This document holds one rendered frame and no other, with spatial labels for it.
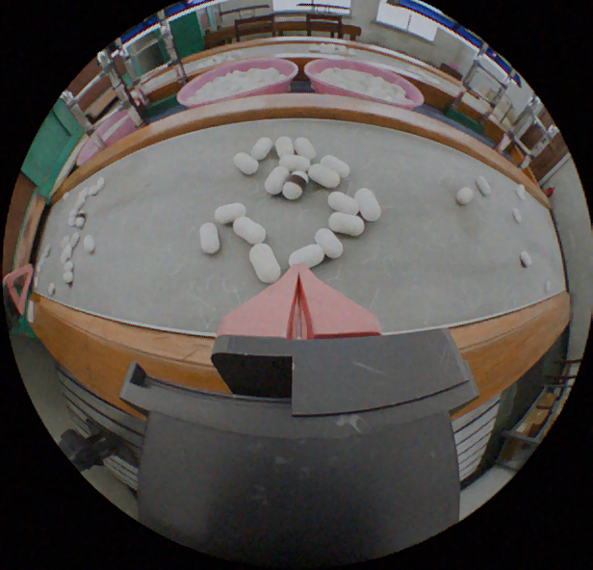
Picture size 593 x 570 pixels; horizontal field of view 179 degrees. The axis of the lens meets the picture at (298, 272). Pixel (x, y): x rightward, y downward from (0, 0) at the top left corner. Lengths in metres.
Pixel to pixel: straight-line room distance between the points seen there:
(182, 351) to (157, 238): 0.14
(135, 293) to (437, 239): 0.37
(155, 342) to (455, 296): 0.33
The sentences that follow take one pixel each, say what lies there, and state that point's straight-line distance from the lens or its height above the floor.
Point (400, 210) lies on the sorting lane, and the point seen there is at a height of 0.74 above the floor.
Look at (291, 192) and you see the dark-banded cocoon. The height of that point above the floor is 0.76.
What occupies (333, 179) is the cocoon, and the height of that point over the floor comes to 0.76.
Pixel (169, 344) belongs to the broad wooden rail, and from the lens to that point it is 0.22.
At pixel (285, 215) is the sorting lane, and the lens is 0.22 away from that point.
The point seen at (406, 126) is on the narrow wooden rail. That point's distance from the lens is 0.38.
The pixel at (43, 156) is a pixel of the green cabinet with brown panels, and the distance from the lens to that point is 0.98.
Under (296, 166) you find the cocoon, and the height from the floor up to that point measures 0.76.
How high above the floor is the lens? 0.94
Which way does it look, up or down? 76 degrees down
